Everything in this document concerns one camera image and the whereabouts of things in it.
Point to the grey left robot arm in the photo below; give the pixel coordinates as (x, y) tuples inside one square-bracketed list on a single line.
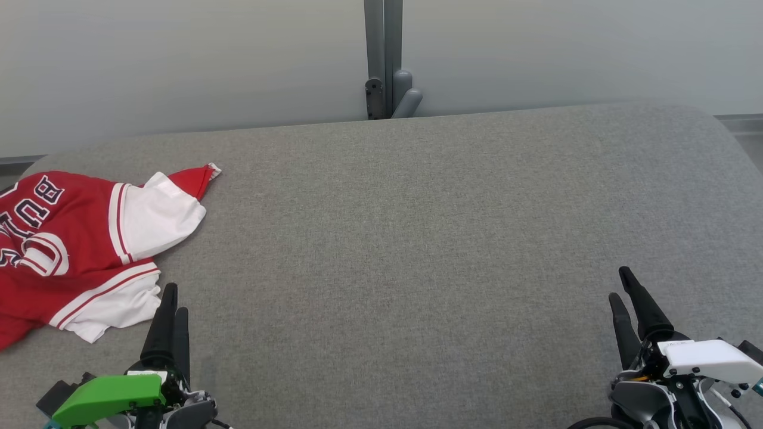
[(194, 415)]

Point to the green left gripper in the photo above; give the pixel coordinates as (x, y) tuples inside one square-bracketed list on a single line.
[(113, 396)]

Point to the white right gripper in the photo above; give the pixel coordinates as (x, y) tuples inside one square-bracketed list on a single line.
[(709, 357)]

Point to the red and white jersey shirt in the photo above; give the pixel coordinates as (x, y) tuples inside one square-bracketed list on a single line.
[(77, 250)]

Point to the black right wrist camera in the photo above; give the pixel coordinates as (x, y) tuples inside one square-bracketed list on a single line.
[(752, 351)]

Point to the grey fabric sofa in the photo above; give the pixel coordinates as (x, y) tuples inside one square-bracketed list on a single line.
[(417, 238)]

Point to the grey metal post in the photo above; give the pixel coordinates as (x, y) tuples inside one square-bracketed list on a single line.
[(381, 47)]

